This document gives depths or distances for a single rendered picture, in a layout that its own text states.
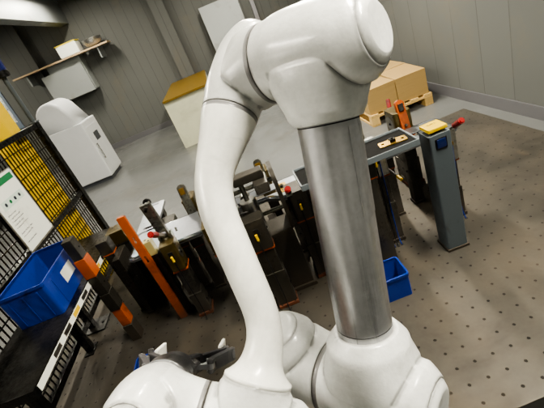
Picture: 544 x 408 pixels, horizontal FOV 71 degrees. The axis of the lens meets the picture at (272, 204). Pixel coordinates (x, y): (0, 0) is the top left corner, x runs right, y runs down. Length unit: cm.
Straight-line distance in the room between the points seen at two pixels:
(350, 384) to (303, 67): 52
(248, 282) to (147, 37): 905
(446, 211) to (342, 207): 81
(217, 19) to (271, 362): 885
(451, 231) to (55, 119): 666
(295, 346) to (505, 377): 56
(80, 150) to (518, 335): 685
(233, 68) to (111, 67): 904
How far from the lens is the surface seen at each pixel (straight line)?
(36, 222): 187
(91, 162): 733
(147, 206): 138
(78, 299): 149
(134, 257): 158
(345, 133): 58
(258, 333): 59
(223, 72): 66
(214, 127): 64
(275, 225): 137
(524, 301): 130
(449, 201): 137
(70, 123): 727
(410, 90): 480
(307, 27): 56
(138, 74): 958
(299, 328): 82
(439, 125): 126
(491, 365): 116
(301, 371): 81
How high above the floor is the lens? 164
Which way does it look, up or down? 26 degrees down
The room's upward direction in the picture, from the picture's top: 23 degrees counter-clockwise
